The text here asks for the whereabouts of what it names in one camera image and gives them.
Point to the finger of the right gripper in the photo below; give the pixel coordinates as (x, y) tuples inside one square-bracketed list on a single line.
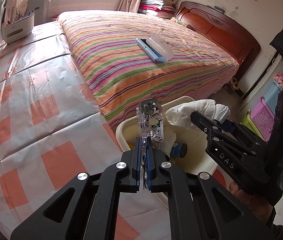
[(203, 123), (229, 126)]

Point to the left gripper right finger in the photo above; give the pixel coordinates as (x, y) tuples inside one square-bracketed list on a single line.
[(199, 206)]

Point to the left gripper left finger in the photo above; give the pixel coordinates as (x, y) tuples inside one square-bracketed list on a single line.
[(87, 206)]

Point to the silver blister pack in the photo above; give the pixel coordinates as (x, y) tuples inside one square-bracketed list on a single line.
[(150, 122)]

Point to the white plush toy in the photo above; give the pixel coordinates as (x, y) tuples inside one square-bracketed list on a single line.
[(169, 139)]

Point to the person right hand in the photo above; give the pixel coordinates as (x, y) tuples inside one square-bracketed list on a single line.
[(258, 206)]

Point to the green plastic basket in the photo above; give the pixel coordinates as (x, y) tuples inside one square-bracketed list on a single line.
[(247, 121)]

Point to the cream plastic bin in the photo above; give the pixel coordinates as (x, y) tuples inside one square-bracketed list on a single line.
[(196, 159)]

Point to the pink plastic basket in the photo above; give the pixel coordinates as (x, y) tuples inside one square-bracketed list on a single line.
[(263, 118)]

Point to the slippers by bed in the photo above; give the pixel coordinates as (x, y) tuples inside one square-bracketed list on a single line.
[(234, 84)]

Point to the wooden headboard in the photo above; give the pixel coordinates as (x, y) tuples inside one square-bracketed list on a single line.
[(222, 31)]

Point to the checkered plastic tablecloth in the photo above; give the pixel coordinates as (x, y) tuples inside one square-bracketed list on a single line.
[(51, 128)]

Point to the striped bed cover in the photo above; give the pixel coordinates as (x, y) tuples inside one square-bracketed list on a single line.
[(120, 74)]

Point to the white pen holder box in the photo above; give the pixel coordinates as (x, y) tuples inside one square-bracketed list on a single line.
[(19, 29)]

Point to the grey air cooler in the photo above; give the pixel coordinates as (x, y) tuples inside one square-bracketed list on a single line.
[(40, 9)]

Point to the left pink curtain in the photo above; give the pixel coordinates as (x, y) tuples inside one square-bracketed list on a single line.
[(9, 11)]

